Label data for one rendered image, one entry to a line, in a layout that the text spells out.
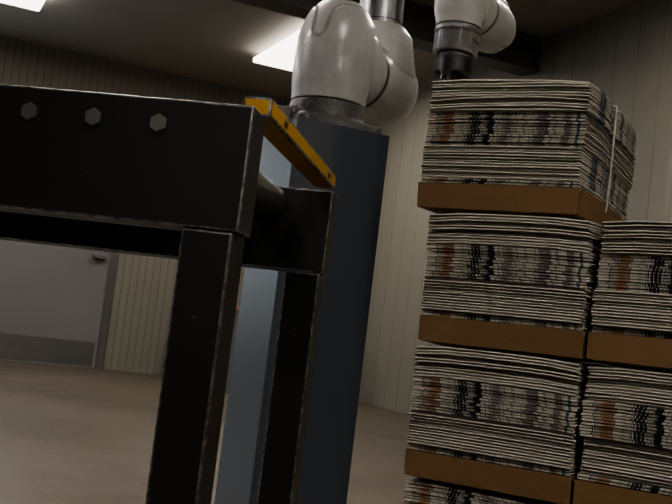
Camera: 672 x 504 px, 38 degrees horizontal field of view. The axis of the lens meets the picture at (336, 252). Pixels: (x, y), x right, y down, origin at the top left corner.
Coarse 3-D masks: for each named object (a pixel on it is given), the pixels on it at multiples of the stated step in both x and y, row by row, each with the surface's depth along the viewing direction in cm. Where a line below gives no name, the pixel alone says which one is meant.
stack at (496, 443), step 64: (448, 256) 167; (512, 256) 162; (576, 256) 156; (640, 256) 153; (512, 320) 161; (576, 320) 155; (640, 320) 151; (448, 384) 164; (512, 384) 159; (576, 384) 155; (640, 384) 149; (448, 448) 163; (512, 448) 158; (576, 448) 156; (640, 448) 149
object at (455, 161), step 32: (448, 96) 171; (480, 96) 169; (512, 96) 166; (544, 96) 163; (576, 96) 161; (448, 128) 172; (480, 128) 169; (512, 128) 166; (544, 128) 164; (576, 128) 161; (608, 128) 171; (448, 160) 171; (480, 160) 168; (512, 160) 166; (544, 160) 163; (576, 160) 160
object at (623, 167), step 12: (624, 120) 182; (624, 132) 183; (624, 144) 182; (624, 156) 185; (624, 168) 186; (612, 180) 180; (624, 180) 187; (612, 192) 181; (624, 192) 189; (612, 204) 181; (624, 204) 190; (624, 216) 190
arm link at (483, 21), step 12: (444, 0) 190; (456, 0) 189; (468, 0) 188; (480, 0) 190; (492, 0) 194; (444, 12) 190; (456, 12) 189; (468, 12) 189; (480, 12) 190; (492, 12) 195; (480, 24) 191; (492, 24) 198
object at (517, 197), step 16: (432, 192) 171; (448, 192) 170; (464, 192) 168; (480, 192) 167; (496, 192) 165; (512, 192) 164; (528, 192) 163; (544, 192) 161; (560, 192) 160; (576, 192) 159; (464, 208) 168; (480, 208) 167; (496, 208) 165; (512, 208) 164; (528, 208) 163; (544, 208) 161; (560, 208) 160; (576, 208) 159; (592, 208) 166
